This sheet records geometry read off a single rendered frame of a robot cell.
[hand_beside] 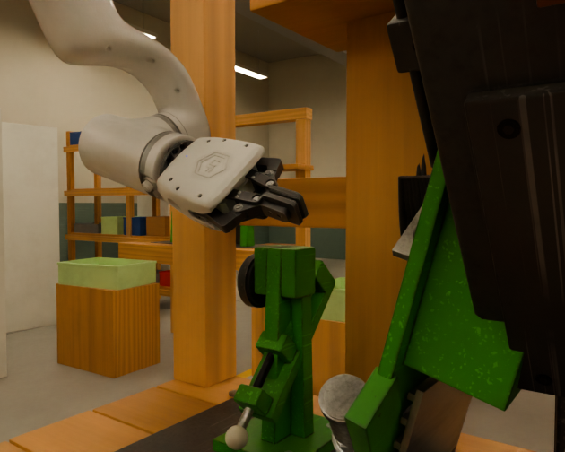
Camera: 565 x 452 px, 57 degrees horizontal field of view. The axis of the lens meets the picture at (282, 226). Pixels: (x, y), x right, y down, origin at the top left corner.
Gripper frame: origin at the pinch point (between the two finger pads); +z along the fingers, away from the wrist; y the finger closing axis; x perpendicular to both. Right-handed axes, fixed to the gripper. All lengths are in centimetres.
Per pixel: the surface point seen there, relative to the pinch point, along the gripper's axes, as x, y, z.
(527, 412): 291, 113, 7
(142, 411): 40, -22, -28
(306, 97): 637, 735, -666
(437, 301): -6.5, -7.9, 20.4
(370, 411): -3.4, -15.6, 19.2
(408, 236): -3.1, -1.1, 14.6
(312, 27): 1.5, 34.1, -19.4
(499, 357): -5.2, -9.2, 25.1
